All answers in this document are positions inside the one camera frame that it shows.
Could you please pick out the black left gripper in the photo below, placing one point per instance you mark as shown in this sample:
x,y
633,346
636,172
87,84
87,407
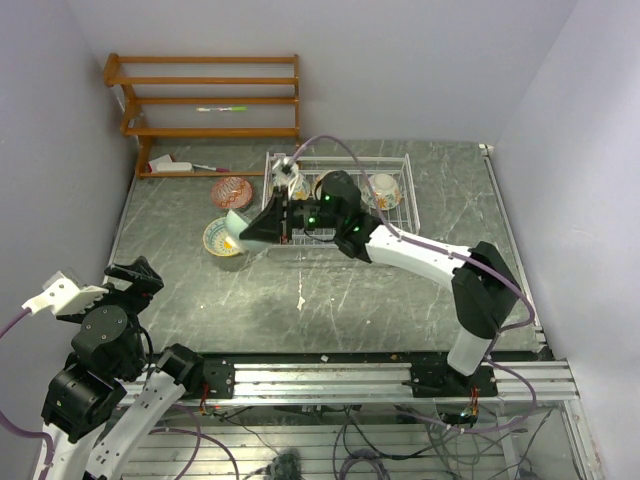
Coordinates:
x,y
143,279

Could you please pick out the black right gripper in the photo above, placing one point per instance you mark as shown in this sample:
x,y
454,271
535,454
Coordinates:
x,y
267,225

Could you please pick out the plain light teal bowl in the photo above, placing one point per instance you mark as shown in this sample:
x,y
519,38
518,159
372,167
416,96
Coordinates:
x,y
236,223

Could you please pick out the red patterned bowl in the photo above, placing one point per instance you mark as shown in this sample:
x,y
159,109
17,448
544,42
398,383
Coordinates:
x,y
232,192

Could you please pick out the orange floral bowl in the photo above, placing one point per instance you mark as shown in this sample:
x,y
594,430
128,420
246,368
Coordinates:
x,y
317,185
297,189
383,192

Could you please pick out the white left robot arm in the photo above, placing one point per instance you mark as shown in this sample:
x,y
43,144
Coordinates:
x,y
109,394

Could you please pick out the blue yellow patterned bowl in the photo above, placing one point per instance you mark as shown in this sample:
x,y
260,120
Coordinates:
x,y
218,241

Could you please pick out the pink white pen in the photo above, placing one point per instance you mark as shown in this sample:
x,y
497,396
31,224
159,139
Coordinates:
x,y
210,168

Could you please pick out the white red box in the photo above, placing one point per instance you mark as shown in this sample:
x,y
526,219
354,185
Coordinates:
x,y
166,164

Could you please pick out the green white pen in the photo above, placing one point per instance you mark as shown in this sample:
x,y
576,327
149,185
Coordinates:
x,y
222,109

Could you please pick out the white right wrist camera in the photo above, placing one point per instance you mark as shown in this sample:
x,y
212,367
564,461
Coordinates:
x,y
285,174

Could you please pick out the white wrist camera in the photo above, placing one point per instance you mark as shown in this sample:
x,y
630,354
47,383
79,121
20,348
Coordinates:
x,y
285,174
63,294

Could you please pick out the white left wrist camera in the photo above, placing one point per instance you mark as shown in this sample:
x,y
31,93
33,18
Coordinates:
x,y
63,294

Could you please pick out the white wire dish rack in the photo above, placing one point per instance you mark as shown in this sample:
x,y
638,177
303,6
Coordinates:
x,y
402,215

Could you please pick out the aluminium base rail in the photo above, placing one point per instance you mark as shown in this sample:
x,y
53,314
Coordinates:
x,y
306,383

